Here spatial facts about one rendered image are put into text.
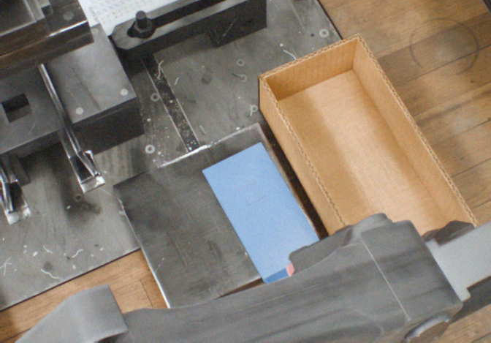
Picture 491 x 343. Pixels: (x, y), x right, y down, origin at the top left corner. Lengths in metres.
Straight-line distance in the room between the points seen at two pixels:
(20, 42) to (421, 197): 0.45
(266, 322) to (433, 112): 0.56
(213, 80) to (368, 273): 0.52
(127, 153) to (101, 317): 0.55
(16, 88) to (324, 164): 0.33
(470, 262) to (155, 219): 0.39
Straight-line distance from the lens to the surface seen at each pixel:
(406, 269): 0.64
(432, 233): 0.83
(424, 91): 1.10
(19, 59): 0.87
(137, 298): 1.00
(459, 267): 0.72
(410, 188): 1.04
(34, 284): 1.02
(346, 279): 0.61
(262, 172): 1.01
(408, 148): 1.04
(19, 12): 0.83
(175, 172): 1.02
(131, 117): 1.03
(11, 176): 0.98
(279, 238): 0.99
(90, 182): 0.96
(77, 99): 1.00
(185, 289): 0.98
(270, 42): 1.12
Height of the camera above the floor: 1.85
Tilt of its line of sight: 65 degrees down
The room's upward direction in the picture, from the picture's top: 4 degrees counter-clockwise
